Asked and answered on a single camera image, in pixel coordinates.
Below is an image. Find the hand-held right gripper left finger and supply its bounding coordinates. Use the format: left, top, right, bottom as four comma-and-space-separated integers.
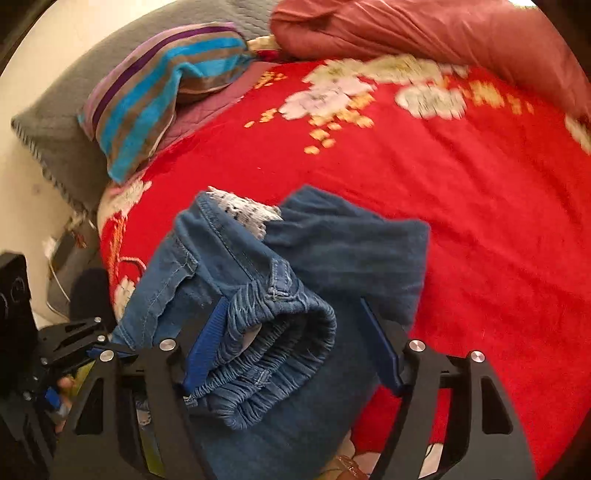
48, 298, 230, 480

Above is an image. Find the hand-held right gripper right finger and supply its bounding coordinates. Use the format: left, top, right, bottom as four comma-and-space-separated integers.
360, 298, 536, 480

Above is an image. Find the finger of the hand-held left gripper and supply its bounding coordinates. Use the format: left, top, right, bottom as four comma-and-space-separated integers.
85, 346, 139, 363
37, 317, 112, 360

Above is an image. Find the blue denim pants lace hem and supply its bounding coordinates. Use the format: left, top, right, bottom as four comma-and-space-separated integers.
111, 185, 431, 480

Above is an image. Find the black box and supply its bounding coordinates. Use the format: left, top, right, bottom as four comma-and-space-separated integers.
0, 251, 35, 337

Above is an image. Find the red floral blanket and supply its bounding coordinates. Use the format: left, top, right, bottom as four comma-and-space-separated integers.
97, 53, 591, 480

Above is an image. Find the grey quilted pillow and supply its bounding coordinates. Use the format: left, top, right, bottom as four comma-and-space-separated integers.
11, 0, 278, 215

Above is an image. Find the striped blue purple pillow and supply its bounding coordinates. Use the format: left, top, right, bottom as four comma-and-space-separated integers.
78, 22, 254, 184

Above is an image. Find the cream floral cloth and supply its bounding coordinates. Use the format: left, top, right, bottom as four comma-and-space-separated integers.
247, 34, 283, 60

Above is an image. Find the rust pink quilt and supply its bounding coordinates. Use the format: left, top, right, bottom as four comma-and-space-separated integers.
270, 0, 591, 123

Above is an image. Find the white cable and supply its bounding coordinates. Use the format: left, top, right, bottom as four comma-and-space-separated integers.
44, 235, 72, 319

